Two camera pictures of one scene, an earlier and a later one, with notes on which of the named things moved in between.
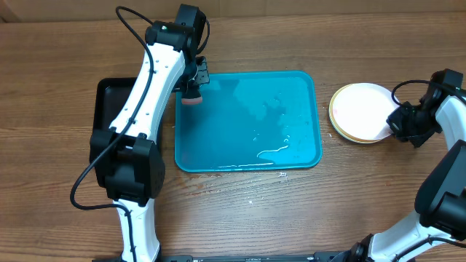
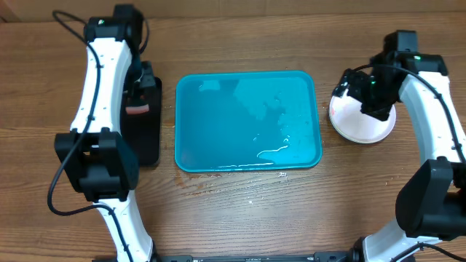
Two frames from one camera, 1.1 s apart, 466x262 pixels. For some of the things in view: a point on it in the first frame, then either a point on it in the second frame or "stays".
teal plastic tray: [251, 121] stays
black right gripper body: [416, 125] to [376, 97]
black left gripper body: [196, 77] to [141, 79]
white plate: [360, 111] stays
